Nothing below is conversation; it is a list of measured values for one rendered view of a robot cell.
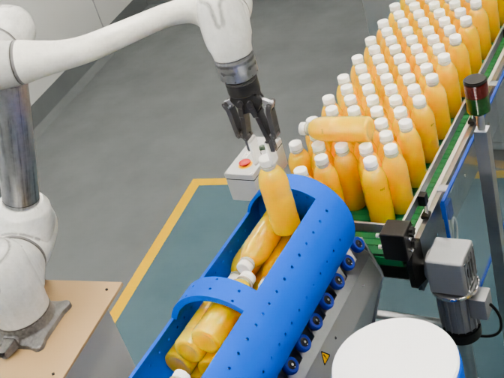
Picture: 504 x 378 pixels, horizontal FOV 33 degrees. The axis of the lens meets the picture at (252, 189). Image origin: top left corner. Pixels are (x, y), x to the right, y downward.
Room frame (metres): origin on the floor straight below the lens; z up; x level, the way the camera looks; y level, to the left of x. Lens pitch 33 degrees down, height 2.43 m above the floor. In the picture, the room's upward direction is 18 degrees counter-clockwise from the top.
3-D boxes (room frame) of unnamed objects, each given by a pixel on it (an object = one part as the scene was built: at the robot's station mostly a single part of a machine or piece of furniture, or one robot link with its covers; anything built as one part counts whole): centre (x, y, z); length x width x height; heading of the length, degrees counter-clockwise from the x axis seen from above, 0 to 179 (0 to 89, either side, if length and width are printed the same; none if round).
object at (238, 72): (1.77, -0.05, 1.62); 0.09 x 0.09 x 0.06
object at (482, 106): (2.01, -0.66, 1.18); 0.06 x 0.06 x 0.05
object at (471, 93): (2.01, -0.66, 1.23); 0.06 x 0.06 x 0.04
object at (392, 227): (1.83, -0.33, 0.95); 0.10 x 0.07 x 0.10; 53
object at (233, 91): (1.77, -0.05, 1.54); 0.08 x 0.07 x 0.09; 53
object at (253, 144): (1.79, -0.03, 1.39); 0.03 x 0.01 x 0.07; 143
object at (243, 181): (2.26, -0.03, 1.05); 0.20 x 0.10 x 0.10; 143
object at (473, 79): (2.01, -0.66, 1.18); 0.06 x 0.06 x 0.16
